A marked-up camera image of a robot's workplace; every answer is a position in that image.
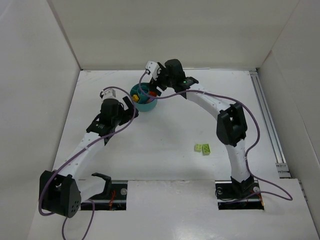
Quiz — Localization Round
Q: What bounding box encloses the large purple lego brick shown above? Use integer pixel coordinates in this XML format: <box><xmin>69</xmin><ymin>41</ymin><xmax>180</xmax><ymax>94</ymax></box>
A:
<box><xmin>146</xmin><ymin>98</ymin><xmax>154</xmax><ymax>104</ymax></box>

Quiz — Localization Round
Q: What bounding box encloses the yellow lego brick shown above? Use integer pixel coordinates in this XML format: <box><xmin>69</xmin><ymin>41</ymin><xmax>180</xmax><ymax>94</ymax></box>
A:
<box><xmin>132</xmin><ymin>94</ymin><xmax>140</xmax><ymax>103</ymax></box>

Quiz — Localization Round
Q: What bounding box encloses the teal square lego brick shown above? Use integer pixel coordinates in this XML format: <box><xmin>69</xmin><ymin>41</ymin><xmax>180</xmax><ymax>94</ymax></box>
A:
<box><xmin>138</xmin><ymin>85</ymin><xmax>149</xmax><ymax>104</ymax></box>

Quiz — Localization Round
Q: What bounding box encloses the light green lego brick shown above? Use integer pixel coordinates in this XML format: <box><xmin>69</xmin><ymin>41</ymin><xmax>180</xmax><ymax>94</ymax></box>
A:
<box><xmin>194</xmin><ymin>143</ymin><xmax>203</xmax><ymax>153</ymax></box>

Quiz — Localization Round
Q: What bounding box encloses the green orange lego brick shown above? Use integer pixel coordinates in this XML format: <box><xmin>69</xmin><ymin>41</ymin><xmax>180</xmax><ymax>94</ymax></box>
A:
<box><xmin>202</xmin><ymin>143</ymin><xmax>211</xmax><ymax>156</ymax></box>

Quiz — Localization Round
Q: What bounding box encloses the orange round lego piece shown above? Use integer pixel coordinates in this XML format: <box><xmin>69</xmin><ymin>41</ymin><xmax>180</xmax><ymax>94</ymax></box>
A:
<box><xmin>149</xmin><ymin>91</ymin><xmax>157</xmax><ymax>97</ymax></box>

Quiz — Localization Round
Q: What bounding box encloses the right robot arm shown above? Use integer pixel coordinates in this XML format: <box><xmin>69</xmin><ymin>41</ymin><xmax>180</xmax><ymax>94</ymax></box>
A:
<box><xmin>145</xmin><ymin>59</ymin><xmax>254</xmax><ymax>195</ymax></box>

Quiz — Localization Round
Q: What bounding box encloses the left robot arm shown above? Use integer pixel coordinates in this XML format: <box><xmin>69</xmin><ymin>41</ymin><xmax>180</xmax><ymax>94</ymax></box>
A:
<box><xmin>38</xmin><ymin>96</ymin><xmax>138</xmax><ymax>218</ymax></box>

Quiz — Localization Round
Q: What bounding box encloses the teal round divided container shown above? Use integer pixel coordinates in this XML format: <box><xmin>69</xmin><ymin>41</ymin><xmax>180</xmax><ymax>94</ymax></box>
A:
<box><xmin>130</xmin><ymin>82</ymin><xmax>158</xmax><ymax>112</ymax></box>

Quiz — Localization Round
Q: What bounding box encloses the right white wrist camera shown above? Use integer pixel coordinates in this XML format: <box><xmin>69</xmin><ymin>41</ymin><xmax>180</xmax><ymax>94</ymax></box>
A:
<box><xmin>145</xmin><ymin>60</ymin><xmax>162</xmax><ymax>81</ymax></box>

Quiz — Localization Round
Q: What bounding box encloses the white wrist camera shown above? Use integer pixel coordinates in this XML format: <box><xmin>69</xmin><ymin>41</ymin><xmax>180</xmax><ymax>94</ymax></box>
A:
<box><xmin>145</xmin><ymin>60</ymin><xmax>162</xmax><ymax>81</ymax></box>
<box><xmin>99</xmin><ymin>88</ymin><xmax>117</xmax><ymax>102</ymax></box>

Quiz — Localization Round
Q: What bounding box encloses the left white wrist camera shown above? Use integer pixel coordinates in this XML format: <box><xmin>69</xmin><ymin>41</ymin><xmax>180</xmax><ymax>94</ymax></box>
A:
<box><xmin>99</xmin><ymin>88</ymin><xmax>117</xmax><ymax>102</ymax></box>

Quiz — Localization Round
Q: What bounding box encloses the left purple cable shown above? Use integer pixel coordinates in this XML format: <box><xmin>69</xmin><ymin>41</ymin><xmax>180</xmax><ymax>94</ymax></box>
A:
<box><xmin>37</xmin><ymin>86</ymin><xmax>140</xmax><ymax>240</ymax></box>

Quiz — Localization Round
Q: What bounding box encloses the purple cable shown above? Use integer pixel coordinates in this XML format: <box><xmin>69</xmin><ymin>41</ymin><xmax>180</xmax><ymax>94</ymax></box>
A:
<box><xmin>138</xmin><ymin>72</ymin><xmax>294</xmax><ymax>202</ymax></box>
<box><xmin>37</xmin><ymin>86</ymin><xmax>140</xmax><ymax>240</ymax></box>

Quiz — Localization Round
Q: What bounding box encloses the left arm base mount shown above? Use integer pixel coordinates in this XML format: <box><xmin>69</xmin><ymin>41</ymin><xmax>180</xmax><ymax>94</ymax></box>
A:
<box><xmin>79</xmin><ymin>172</ymin><xmax>128</xmax><ymax>211</ymax></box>

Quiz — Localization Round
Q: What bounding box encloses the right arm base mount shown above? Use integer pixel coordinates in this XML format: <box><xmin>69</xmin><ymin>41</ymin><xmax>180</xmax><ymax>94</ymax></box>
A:
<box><xmin>215</xmin><ymin>176</ymin><xmax>265</xmax><ymax>210</ymax></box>

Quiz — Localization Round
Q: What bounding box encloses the aluminium rail right edge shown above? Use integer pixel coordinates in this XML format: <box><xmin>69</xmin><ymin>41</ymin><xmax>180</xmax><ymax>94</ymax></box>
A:
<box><xmin>249</xmin><ymin>70</ymin><xmax>292</xmax><ymax>179</ymax></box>

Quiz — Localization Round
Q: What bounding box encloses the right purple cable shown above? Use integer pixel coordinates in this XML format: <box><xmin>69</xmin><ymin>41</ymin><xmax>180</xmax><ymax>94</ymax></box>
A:
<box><xmin>138</xmin><ymin>72</ymin><xmax>294</xmax><ymax>202</ymax></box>

